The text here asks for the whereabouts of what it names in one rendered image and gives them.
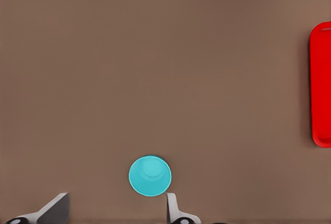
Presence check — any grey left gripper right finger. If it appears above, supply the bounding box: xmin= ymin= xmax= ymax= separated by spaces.
xmin=165 ymin=192 xmax=202 ymax=224

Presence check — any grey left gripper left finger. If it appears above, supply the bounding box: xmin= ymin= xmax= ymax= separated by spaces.
xmin=5 ymin=192 xmax=70 ymax=224

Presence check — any turquoise bowl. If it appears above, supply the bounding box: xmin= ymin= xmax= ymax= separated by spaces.
xmin=128 ymin=155 xmax=172 ymax=197

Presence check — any red tray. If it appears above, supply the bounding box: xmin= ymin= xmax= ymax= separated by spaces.
xmin=309 ymin=21 xmax=331 ymax=148

